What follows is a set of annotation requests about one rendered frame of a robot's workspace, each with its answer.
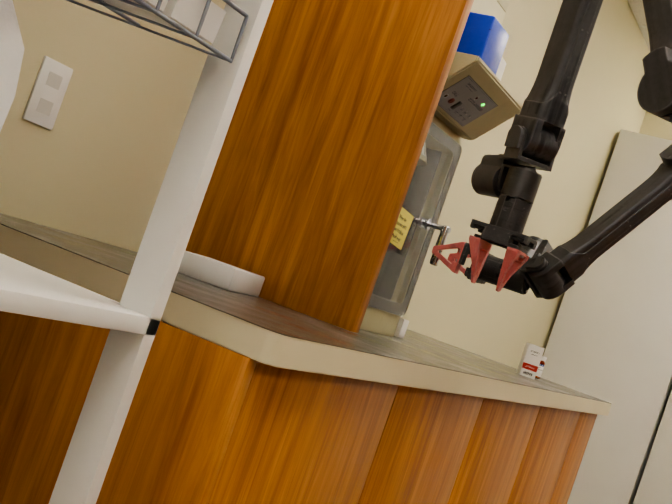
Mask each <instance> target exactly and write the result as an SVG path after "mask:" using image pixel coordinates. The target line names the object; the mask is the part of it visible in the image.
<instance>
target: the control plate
mask: <svg viewBox="0 0 672 504"><path fill-rule="evenodd" d="M446 94H448V96H447V97H444V95H446ZM476 97H479V98H478V99H477V100H474V98H476ZM452 98H454V99H455V101H454V102H453V103H448V100H450V99H452ZM459 101H461V102H462V103H463V104H462V105H460V106H458V107H457V108H455V109H453V110H452V109H451V108H450V107H451V106H453V105H454V104H456V103H458V102H459ZM483 103H485V105H484V106H481V104H483ZM438 105H439V106H440V107H441V108H442V109H443V110H444V111H446V112H447V113H448V114H449V115H450V116H451V117H452V118H453V119H454V120H456V121H457V122H458V123H459V124H460V125H461V126H462V127H463V126H465V125H466V124H468V123H470V122H471V121H473V120H475V119H476V118H478V117H480V116H482V115H483V114H485V113H487V112H488V111H490V110H492V109H493V108H495V107H497V106H498V105H497V104H496V103H495V102H494V101H493V100H492V99H491V98H490V97H489V96H488V94H487V93H486V92H485V91H484V90H483V89H482V88H481V87H480V86H479V85H478V84H477V83H476V82H475V81H474V80H473V79H472V78H471V76H470V75H469V76H467V77H465V78H464V79H462V80H460V81H459V82H457V83H455V84H454V85H452V86H450V87H449V88H447V89H445V90H444V91H442V94H441V97H440V100H439V102H438ZM461 108H464V109H463V110H464V111H460V109H461ZM466 111H468V112H467V115H465V114H463V113H464V112H466ZM468 115H471V118H469V117H467V116H468Z"/></svg>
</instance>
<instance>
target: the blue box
mask: <svg viewBox="0 0 672 504"><path fill-rule="evenodd" d="M508 38H509V34H508V33H507V32H506V30H505V29H504V28H503V26H502V25H501V24H500V23H499V21H498V20H497V19H496V17H495V16H490V15H484V14H479V13H473V12H470V13H469V16H468V19H467V22H466V25H465V28H464V31H463V33H462V36H461V39H460V42H459V45H458V48H457V52H462V53H467V54H472V55H477V56H479V57H480V58H481V59H482V60H483V61H484V63H485V64H486V65H487V66H488V67H489V68H490V69H491V71H492V72H493V73H494V74H495V75H496V73H497V70H498V67H499V64H500V61H501V58H502V56H503V53H504V50H505V49H506V48H505V47H506V44H507V41H508Z"/></svg>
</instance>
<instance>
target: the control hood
mask: <svg viewBox="0 0 672 504"><path fill-rule="evenodd" d="M469 75H470V76H471V78H472V79H473V80H474V81H475V82H476V83H477V84H478V85H479V86H480V87H481V88H482V89H483V90H484V91H485V92H486V93H487V94H488V96H489V97H490V98H491V99H492V100H493V101H494V102H495V103H496V104H497V105H498V106H497V107H495V108H493V109H492V110H490V111H488V112H487V113H485V114H483V115H482V116H480V117H478V118H476V119H475V120H473V121H471V122H470V123H468V124H466V125H465V126H463V127H462V126H461V125H460V124H459V123H458V122H457V121H456V120H454V119H453V118H452V117H451V116H450V115H449V114H448V113H447V112H446V111H444V110H443V109H442V108H441V107H440V106H439V105H437V108H436V111H435V115H436V116H438V117H439V118H440V119H441V120H442V121H443V122H445V123H446V124H447V125H448V126H449V127H450V128H452V129H453V130H454V131H455V132H456V133H457V134H458V135H460V136H461V137H462V138H463V139H467V140H475V139H476V138H478V137H480V136H481V135H483V134H485V133H487V132H488V131H490V130H492V129H493V128H495V127H497V126H499V125H500V124H502V123H504V122H505V121H507V120H509V119H511V118H512V117H514V116H515V114H519V113H520V112H521V109H522V105H521V104H520V103H519V102H518V100H517V99H516V98H515V97H514V96H513V95H512V93H511V92H510V91H509V90H508V89H507V88H506V87H505V85H504V84H503V83H502V82H501V81H500V80H499V79H498V77H497V76H496V75H495V74H494V73H493V72H492V71H491V69H490V68H489V67H488V66H487V65H486V64H485V63H484V61H483V60H482V59H481V58H480V57H479V56H477V55H472V54H467V53H462V52H457V51H456V54H455V56H454V59H453V62H452V65H451V68H450V71H449V74H448V77H447V79H446V82H445V85H444V88H443V91H444V90H445V89H447V88H449V87H450V86H452V85H454V84H455V83H457V82H459V81H460V80H462V79H464V78H465V77H467V76H469Z"/></svg>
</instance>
